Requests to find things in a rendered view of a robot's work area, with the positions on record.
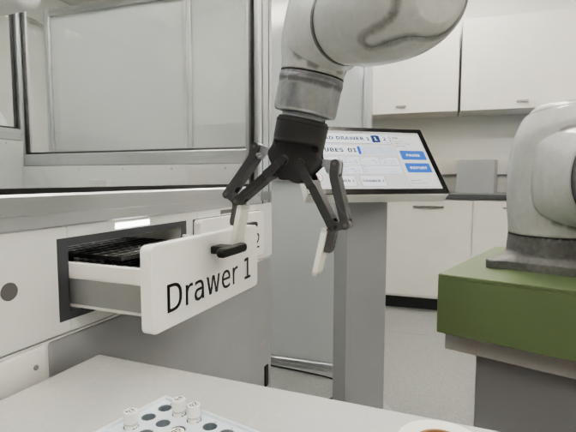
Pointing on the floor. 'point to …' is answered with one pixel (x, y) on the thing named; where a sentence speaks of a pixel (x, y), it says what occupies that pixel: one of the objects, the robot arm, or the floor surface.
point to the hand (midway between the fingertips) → (276, 254)
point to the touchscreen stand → (360, 307)
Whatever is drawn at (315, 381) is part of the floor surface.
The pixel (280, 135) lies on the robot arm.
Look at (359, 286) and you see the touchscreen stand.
